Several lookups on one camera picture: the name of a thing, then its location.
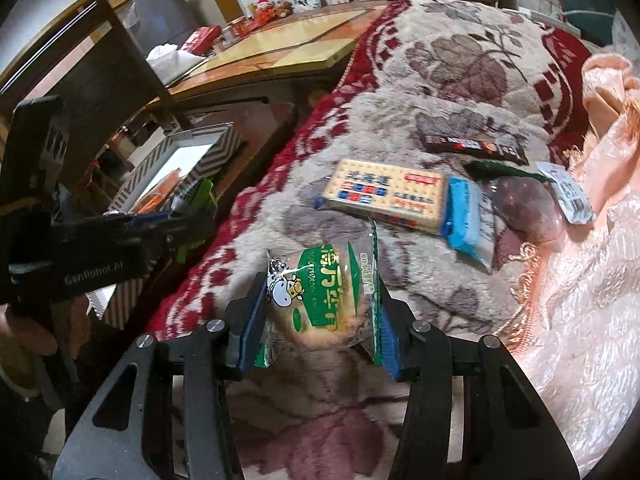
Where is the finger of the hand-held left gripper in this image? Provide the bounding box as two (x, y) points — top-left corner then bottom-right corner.
(150, 205), (217, 261)
(102, 211), (173, 228)

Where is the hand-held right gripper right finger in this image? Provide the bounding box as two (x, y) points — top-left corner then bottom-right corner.
(372, 280), (581, 480)

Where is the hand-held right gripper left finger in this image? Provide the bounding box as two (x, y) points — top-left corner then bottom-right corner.
(52, 271), (268, 480)

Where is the bright green snack packet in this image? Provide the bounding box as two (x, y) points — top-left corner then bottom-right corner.
(170, 177), (217, 266)

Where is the green and white bread packet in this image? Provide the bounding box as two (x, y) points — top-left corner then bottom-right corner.
(252, 217), (383, 368)

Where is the chevron striped gift box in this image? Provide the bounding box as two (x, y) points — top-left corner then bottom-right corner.
(107, 122), (246, 216)

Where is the blue snack packet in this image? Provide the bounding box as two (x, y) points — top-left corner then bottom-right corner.
(445, 176), (496, 275)

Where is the cream cracker packet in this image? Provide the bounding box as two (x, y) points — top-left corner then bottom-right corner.
(314, 157), (450, 236)

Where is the clear packet of dark snacks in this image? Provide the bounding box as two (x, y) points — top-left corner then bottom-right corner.
(487, 176), (566, 261)

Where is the dark green snack packet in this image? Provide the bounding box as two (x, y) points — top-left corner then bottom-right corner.
(462, 159), (546, 183)

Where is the dark brown chocolate bar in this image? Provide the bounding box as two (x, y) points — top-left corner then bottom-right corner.
(419, 134), (530, 165)

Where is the white snack packet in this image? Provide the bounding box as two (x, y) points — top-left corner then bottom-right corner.
(535, 161), (596, 226)

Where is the person's left hand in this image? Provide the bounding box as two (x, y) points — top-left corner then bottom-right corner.
(0, 307), (58, 356)

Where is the orange snack packet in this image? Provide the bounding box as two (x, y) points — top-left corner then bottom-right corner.
(132, 170), (181, 211)

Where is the dark wooden chair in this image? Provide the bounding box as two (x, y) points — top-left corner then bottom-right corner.
(0, 0), (191, 161)

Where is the red gift box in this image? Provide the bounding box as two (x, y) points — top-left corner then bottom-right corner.
(180, 25), (221, 53)

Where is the pink satin fringed cloth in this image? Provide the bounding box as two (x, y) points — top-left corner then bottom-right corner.
(500, 52), (640, 480)

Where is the grey refrigerator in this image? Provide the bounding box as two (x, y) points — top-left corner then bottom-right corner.
(125, 0), (201, 51)

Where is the glossy wooden table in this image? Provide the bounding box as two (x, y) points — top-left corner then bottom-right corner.
(165, 2), (396, 111)

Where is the red and cream floral blanket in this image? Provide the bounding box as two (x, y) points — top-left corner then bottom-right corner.
(145, 0), (601, 480)

